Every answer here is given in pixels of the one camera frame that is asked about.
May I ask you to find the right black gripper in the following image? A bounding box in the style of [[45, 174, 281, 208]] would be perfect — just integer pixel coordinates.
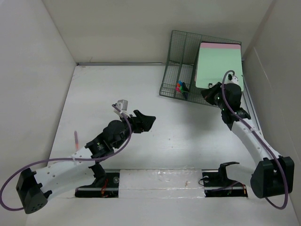
[[201, 81, 228, 111]]

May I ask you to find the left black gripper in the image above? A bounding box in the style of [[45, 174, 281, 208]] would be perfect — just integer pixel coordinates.
[[114, 110, 154, 149]]

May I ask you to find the green clipboard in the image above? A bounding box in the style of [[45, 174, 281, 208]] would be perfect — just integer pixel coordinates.
[[195, 46, 243, 89]]

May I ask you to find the pink clipboard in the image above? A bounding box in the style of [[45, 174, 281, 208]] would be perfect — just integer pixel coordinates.
[[195, 42, 241, 82]]

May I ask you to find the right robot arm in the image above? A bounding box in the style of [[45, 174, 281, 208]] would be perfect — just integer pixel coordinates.
[[201, 83, 294, 201]]

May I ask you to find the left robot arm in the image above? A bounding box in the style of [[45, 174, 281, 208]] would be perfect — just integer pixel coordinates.
[[16, 110, 156, 214]]

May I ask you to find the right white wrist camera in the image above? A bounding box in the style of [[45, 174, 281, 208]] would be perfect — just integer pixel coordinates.
[[227, 73, 239, 86]]

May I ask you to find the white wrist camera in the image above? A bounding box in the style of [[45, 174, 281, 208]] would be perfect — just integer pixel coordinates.
[[227, 73, 239, 86], [114, 99, 129, 117]]

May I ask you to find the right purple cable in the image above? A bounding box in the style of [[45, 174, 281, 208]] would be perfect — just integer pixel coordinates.
[[221, 69, 289, 210]]

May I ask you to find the purple cable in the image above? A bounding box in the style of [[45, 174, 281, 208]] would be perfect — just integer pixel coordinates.
[[221, 69, 289, 210], [0, 105, 132, 210]]

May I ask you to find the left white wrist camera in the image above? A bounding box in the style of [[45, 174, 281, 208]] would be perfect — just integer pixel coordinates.
[[114, 99, 129, 117]]

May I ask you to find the green wire desk organizer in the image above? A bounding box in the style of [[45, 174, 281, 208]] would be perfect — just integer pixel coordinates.
[[159, 30, 241, 105]]

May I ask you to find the pink pen on wall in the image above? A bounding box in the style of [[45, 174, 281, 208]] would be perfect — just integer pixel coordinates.
[[74, 130, 79, 151]]

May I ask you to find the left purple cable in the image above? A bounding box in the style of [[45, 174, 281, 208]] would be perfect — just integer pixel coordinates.
[[0, 105, 132, 210]]

